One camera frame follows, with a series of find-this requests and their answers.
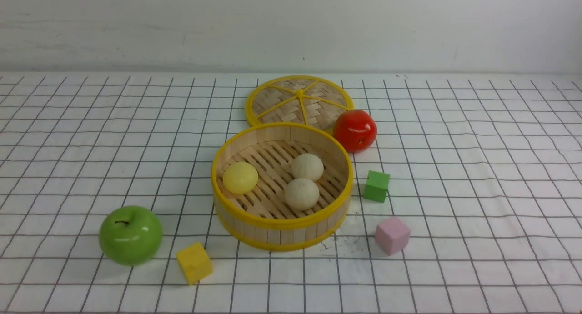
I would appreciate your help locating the cream bun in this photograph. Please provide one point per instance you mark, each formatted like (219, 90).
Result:
(307, 165)
(301, 194)

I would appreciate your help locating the cream bun front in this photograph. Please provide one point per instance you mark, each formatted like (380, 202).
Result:
(301, 194)

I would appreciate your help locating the yellow bun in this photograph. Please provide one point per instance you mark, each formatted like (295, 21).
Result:
(240, 178)

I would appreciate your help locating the bamboo steamer tray yellow rim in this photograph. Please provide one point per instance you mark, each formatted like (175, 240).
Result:
(261, 217)

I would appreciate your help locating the woven bamboo steamer lid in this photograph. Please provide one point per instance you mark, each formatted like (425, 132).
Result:
(301, 99)

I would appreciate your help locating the red tomato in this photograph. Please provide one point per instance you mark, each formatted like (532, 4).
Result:
(355, 130)

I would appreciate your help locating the green cube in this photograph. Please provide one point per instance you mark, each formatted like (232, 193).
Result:
(376, 186)

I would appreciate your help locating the pink cube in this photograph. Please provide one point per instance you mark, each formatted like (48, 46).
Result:
(392, 235)

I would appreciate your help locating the yellow cube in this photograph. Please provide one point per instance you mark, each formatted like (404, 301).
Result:
(194, 262)

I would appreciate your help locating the green apple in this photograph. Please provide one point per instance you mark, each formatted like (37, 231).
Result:
(130, 235)

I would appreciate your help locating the white grid tablecloth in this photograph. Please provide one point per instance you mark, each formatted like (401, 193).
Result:
(485, 171)

